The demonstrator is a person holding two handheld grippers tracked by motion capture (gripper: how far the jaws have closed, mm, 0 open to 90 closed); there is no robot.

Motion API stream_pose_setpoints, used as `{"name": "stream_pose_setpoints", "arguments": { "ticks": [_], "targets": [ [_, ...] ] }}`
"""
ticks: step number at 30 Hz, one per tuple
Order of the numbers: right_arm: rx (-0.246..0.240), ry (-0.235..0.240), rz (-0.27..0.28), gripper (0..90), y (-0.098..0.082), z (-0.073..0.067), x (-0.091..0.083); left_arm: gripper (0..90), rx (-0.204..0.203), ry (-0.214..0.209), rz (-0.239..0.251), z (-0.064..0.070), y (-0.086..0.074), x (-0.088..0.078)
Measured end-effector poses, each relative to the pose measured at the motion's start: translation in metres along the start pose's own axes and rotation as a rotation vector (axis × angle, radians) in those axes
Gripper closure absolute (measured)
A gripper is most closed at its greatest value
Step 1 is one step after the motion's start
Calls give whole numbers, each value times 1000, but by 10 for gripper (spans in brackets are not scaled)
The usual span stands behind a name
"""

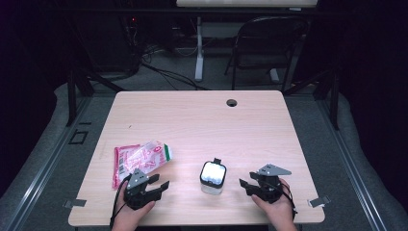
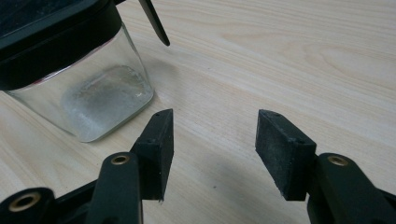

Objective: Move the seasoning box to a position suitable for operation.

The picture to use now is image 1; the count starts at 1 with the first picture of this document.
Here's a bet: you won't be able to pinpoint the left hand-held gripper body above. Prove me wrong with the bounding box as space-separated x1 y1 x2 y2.
123 167 159 212

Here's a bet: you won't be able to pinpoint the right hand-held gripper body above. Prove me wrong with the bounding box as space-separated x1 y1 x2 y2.
256 164 293 205

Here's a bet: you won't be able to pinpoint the clear red-printed plastic bag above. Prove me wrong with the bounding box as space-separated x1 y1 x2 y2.
112 140 173 191

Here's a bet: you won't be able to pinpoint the person's right hand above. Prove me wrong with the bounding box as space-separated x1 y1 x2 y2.
250 178 299 231

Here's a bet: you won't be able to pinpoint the person's left hand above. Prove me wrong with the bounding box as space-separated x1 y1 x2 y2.
111 192 157 231

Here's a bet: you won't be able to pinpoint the gray tape piece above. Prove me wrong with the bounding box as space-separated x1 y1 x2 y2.
307 195 331 208
63 198 88 209

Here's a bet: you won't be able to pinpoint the black metal stand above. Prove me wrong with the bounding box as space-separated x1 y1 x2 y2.
283 68 341 131
65 61 126 128

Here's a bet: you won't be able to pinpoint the dark computer tower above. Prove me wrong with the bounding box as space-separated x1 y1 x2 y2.
92 13 142 73

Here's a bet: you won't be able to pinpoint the black folding chair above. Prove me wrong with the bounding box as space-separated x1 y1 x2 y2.
224 15 310 93

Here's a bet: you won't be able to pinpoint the white desk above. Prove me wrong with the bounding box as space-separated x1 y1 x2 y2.
175 0 319 83

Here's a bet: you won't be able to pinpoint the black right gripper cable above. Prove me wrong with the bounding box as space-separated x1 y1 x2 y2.
278 183 298 221

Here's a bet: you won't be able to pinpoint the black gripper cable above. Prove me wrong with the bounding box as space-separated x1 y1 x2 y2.
278 183 298 221
109 173 133 229

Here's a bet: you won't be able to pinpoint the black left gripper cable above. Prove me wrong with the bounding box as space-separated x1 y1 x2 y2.
109 173 133 229

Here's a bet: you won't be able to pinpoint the aluminium floor rail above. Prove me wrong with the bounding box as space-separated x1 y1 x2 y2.
0 95 94 231
316 95 390 231

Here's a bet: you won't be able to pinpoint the black floor cables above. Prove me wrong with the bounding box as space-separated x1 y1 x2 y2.
140 44 210 91

